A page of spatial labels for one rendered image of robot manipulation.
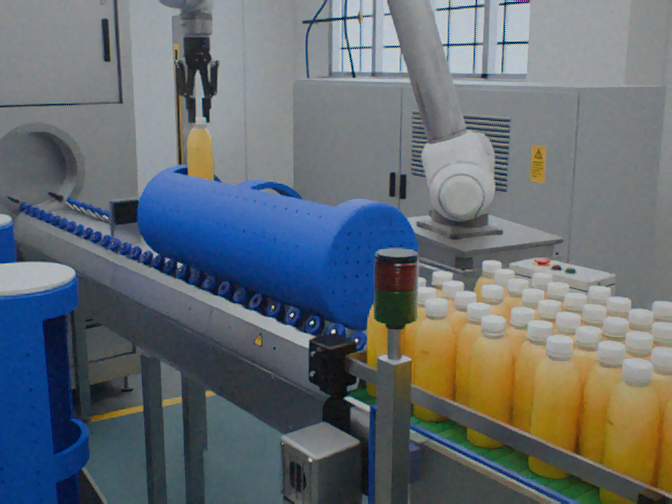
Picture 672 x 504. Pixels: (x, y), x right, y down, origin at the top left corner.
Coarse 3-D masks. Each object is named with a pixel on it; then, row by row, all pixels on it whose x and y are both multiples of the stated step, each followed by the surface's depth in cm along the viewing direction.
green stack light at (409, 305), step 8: (376, 288) 116; (416, 288) 116; (376, 296) 116; (384, 296) 115; (392, 296) 114; (400, 296) 114; (408, 296) 115; (416, 296) 116; (376, 304) 117; (384, 304) 115; (392, 304) 115; (400, 304) 115; (408, 304) 115; (416, 304) 117; (376, 312) 117; (384, 312) 115; (392, 312) 115; (400, 312) 115; (408, 312) 115; (416, 312) 117; (376, 320) 117; (384, 320) 116; (392, 320) 115; (400, 320) 115; (408, 320) 116; (416, 320) 117
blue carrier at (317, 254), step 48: (144, 192) 233; (192, 192) 215; (240, 192) 201; (288, 192) 209; (144, 240) 237; (192, 240) 210; (240, 240) 192; (288, 240) 177; (336, 240) 168; (384, 240) 177; (288, 288) 180; (336, 288) 171
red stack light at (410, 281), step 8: (376, 264) 115; (384, 264) 114; (392, 264) 114; (400, 264) 114; (408, 264) 114; (416, 264) 115; (376, 272) 116; (384, 272) 114; (392, 272) 114; (400, 272) 114; (408, 272) 114; (416, 272) 115; (376, 280) 116; (384, 280) 115; (392, 280) 114; (400, 280) 114; (408, 280) 114; (416, 280) 115; (384, 288) 115; (392, 288) 114; (400, 288) 114; (408, 288) 114
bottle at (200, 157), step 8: (200, 128) 228; (192, 136) 227; (200, 136) 227; (208, 136) 228; (192, 144) 227; (200, 144) 227; (208, 144) 228; (192, 152) 228; (200, 152) 227; (208, 152) 228; (192, 160) 228; (200, 160) 228; (208, 160) 229; (192, 168) 229; (200, 168) 228; (208, 168) 229; (192, 176) 229; (200, 176) 229; (208, 176) 230
